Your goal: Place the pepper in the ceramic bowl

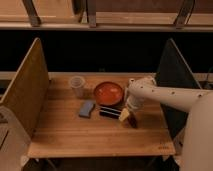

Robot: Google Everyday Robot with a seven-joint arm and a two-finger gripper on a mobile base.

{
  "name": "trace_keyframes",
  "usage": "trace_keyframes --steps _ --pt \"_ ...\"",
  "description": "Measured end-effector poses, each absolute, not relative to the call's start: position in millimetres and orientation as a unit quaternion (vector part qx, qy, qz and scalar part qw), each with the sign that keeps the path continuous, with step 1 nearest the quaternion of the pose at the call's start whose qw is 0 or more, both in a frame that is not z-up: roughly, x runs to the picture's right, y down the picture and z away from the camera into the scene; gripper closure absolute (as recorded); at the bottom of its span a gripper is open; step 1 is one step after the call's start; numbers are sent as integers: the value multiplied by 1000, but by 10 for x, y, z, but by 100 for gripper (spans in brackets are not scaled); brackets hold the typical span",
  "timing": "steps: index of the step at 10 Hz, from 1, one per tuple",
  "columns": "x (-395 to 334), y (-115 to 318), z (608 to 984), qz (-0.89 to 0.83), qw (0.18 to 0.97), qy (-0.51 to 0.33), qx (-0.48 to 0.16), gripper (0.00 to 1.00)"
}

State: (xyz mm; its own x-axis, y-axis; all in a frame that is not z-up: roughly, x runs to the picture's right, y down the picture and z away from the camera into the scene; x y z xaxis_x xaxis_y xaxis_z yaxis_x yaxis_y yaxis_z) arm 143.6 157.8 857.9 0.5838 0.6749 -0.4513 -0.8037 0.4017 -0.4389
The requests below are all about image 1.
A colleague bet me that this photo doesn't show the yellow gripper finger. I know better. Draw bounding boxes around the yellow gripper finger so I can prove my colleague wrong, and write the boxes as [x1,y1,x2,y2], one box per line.
[119,108,130,122]

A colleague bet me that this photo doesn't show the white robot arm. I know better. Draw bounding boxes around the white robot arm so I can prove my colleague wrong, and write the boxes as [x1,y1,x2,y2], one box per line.
[119,76,213,171]

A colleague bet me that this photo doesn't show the red ceramic bowl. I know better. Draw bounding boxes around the red ceramic bowl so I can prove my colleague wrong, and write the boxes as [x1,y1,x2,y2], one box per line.
[93,81,124,106]

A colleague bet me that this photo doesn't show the blue sponge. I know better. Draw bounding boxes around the blue sponge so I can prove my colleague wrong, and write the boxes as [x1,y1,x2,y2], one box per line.
[79,100,95,118]

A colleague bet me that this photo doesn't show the right dark side panel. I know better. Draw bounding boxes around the right dark side panel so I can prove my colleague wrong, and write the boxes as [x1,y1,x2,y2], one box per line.
[155,38,201,139]

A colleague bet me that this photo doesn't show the clear plastic cup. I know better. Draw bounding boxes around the clear plastic cup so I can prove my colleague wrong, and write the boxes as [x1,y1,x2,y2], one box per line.
[69,76,86,98]

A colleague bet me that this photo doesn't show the left wooden side panel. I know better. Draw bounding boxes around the left wooden side panel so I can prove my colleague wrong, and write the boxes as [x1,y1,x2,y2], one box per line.
[0,38,49,138]

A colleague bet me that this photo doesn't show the wooden shelf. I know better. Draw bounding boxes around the wooden shelf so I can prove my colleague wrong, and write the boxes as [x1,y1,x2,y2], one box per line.
[0,0,213,32]

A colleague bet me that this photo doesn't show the right metal bracket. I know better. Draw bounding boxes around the right metal bracket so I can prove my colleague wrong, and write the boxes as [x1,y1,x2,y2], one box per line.
[173,0,196,29]

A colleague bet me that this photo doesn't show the metal bracket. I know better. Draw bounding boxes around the metal bracket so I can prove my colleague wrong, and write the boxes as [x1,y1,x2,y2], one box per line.
[22,0,41,27]
[173,0,196,29]
[87,0,96,28]

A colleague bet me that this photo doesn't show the middle metal bracket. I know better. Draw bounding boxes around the middle metal bracket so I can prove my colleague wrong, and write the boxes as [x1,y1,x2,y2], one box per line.
[87,0,96,28]

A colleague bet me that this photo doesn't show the left metal bracket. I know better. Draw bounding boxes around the left metal bracket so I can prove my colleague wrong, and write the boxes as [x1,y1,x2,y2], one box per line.
[22,0,41,27]

